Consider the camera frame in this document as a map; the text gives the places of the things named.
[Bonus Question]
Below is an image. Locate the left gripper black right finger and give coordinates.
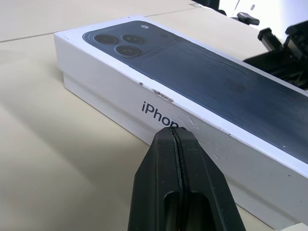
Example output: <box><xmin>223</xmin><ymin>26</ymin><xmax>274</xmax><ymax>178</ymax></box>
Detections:
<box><xmin>172</xmin><ymin>127</ymin><xmax>248</xmax><ymax>231</ymax></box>

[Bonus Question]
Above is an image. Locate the white phone box lid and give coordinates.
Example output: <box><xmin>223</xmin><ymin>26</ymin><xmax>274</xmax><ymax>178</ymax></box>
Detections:
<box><xmin>53</xmin><ymin>16</ymin><xmax>308</xmax><ymax>200</ymax></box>

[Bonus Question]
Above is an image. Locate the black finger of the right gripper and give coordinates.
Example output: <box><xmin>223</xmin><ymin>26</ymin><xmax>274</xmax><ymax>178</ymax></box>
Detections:
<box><xmin>257</xmin><ymin>27</ymin><xmax>286</xmax><ymax>51</ymax></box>
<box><xmin>242</xmin><ymin>47</ymin><xmax>308</xmax><ymax>91</ymax></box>

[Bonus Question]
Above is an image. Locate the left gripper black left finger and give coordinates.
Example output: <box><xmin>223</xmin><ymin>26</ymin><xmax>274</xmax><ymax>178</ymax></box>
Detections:
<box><xmin>127</xmin><ymin>127</ymin><xmax>186</xmax><ymax>231</ymax></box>

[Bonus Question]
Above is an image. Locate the grey round knob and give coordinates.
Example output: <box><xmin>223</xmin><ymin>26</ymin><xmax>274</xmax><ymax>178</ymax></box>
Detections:
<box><xmin>237</xmin><ymin>12</ymin><xmax>260</xmax><ymax>25</ymax></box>

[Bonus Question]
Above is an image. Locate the white phone box base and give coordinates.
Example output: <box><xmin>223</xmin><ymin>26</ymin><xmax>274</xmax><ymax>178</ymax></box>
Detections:
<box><xmin>63</xmin><ymin>71</ymin><xmax>308</xmax><ymax>215</ymax></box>

